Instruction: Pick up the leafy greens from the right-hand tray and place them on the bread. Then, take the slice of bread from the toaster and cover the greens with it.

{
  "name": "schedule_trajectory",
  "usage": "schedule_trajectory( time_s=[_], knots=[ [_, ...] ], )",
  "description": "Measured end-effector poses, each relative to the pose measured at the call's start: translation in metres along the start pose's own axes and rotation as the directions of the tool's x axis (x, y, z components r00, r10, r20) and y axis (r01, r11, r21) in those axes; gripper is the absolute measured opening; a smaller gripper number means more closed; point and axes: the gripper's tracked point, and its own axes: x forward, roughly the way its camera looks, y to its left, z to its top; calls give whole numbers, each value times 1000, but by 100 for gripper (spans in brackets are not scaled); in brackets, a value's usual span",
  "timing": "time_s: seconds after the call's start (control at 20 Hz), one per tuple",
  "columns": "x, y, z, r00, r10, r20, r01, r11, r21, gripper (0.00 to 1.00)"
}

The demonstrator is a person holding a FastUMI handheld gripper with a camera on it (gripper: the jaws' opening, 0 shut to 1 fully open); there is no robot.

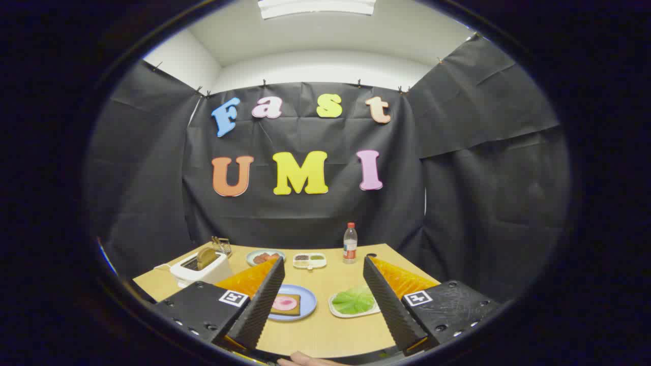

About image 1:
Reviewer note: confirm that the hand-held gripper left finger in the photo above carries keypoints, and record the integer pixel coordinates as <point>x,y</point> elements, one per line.
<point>259,310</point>

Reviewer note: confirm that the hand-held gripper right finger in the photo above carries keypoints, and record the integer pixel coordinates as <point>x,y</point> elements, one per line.
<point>389,305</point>

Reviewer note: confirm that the green lettuce leaf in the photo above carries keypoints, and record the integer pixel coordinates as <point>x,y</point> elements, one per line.
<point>353,301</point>

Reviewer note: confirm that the brown toast slice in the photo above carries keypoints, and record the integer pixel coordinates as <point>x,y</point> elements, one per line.
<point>206,257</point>

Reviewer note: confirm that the pink ham slice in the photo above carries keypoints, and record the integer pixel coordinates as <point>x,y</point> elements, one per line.
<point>285,303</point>

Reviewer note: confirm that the brown bread slice with ham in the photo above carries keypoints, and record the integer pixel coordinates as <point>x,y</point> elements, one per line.
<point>290,312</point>

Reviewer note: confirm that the blue plate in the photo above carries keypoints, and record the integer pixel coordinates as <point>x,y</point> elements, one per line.
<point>307,301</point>

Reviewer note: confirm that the pale green plate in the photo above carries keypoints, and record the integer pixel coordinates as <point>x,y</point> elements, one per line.
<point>251,260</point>

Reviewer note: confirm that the brown meat patty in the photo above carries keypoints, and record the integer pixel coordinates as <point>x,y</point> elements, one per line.
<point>259,258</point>

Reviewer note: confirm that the white square plate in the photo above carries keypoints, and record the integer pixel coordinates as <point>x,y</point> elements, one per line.
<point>336,313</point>

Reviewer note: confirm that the white toaster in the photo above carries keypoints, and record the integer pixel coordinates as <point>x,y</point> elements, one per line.
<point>198,276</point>

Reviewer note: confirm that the white divided condiment dish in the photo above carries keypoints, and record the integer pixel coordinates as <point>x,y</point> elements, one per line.
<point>309,261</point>

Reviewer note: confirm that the clear water bottle red cap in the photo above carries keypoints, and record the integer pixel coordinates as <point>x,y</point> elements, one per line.
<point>350,246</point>

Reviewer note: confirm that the clear utensil holder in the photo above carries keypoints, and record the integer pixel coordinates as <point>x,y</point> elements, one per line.
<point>223,247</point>

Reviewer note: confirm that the black backdrop cloth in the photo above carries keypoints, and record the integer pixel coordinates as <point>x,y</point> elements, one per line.
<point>305,213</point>

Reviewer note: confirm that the ceiling light panel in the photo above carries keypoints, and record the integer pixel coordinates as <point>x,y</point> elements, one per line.
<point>315,7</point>

